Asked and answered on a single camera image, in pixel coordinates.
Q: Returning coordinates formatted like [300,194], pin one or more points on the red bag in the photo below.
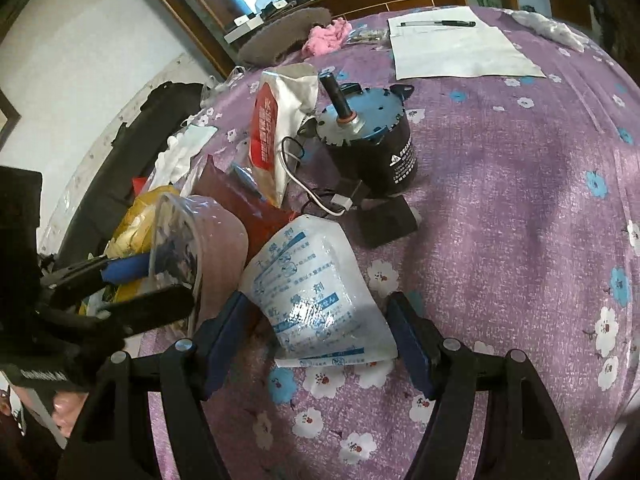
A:
[139,186]

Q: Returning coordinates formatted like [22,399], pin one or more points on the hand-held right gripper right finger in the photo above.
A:
[412,350]

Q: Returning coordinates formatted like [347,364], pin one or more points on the black luggage bag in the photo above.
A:
[125,160]

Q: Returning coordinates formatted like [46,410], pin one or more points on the white desiccant packet blue print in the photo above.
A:
[315,290]

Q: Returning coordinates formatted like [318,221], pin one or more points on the white crumpled cloth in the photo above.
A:
[550,27]

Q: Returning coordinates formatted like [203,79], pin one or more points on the white plastic bag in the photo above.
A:
[220,87]

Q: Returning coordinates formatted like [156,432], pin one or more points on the framed wall picture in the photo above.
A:
[7,120]

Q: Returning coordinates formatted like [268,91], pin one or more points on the brown cushion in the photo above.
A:
[285,35]

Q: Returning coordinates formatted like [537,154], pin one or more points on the pink fluffy cloth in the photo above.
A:
[327,37]

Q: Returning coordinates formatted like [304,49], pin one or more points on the clear plastic bag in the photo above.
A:
[215,245]

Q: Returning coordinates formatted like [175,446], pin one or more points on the purple floral bedsheet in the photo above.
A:
[500,185]

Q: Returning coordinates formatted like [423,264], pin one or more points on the person's left hand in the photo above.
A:
[67,412]

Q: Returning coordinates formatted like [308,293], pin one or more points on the small white box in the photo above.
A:
[242,27]

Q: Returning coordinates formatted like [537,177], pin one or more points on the white box with yellow tape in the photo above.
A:
[132,225]

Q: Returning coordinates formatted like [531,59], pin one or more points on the white cloth gloves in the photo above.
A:
[182,152]

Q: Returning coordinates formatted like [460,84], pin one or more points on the blue and black electric motor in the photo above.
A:
[385,152]

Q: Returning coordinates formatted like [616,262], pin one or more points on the black square block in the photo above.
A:
[387,222]

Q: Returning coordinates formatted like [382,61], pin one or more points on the white paper sheet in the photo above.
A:
[460,52]

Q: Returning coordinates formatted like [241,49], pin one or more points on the red and white packet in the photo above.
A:
[272,125]

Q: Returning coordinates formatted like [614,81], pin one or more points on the black pen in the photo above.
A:
[440,23]

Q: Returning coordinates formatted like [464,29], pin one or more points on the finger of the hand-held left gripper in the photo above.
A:
[150,305]
[125,267]

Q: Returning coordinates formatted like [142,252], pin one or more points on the dark red pouch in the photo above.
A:
[250,212]

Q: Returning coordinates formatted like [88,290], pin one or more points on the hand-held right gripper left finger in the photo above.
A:
[225,355]

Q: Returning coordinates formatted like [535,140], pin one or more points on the clear bag of small parts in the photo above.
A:
[369,35]

